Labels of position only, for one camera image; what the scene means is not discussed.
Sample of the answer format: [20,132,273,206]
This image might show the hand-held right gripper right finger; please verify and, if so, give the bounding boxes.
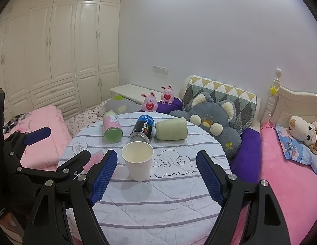
[196,150,292,245]

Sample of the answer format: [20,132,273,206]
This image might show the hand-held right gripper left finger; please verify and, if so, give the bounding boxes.
[22,150,118,245]

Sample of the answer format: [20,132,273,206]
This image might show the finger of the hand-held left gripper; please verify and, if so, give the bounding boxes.
[4,126,52,171]
[19,150,92,185]

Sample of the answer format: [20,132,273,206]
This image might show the light green cup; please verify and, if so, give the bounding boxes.
[155,117,188,141]

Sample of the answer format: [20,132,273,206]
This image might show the white paper cup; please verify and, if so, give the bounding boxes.
[122,141,154,182]

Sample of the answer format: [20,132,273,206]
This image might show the pink quilt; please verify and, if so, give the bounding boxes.
[4,106,73,170]

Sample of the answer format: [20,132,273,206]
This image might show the dark checked cloth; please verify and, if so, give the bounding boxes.
[4,112,28,134]

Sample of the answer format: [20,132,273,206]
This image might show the purple blanket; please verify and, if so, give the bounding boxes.
[229,128,261,184]

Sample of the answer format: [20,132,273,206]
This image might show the heart print sheet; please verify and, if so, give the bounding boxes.
[66,99,110,138]

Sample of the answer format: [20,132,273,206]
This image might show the grey cat plush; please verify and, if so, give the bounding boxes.
[169,92,242,159]

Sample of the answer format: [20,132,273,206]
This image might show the pink and green can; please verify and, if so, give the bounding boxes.
[102,110,124,143]

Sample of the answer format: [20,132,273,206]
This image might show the white striped cloth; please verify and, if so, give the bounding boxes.
[57,111,232,245]

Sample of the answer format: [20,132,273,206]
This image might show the black and blue can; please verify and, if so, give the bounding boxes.
[129,115,154,143]

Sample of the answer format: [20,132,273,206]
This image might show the grey and green pillow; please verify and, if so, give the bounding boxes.
[102,94,144,114]

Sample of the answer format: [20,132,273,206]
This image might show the pink fleece blanket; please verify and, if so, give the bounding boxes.
[232,121,317,245]

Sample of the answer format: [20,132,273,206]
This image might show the purple cushion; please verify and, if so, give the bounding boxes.
[137,98,184,114]

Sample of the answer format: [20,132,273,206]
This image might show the pink bunny toy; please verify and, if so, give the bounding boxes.
[141,91,158,113]
[160,85,175,106]

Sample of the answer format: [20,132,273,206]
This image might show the blue printed pillow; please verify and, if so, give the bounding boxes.
[275,124,317,178]

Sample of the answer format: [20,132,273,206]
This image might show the triangle pattern quilted cushion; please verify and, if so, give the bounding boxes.
[183,76,258,136]

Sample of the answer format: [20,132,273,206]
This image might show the white bedside table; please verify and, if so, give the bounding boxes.
[109,84,182,105]

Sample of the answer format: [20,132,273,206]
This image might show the cream wardrobe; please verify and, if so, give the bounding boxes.
[0,0,122,120]

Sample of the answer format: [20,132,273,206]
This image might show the cream plush dog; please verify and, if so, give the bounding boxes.
[289,115,317,155]

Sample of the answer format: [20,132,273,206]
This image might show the cream bed headboard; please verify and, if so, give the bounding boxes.
[261,68,317,133]

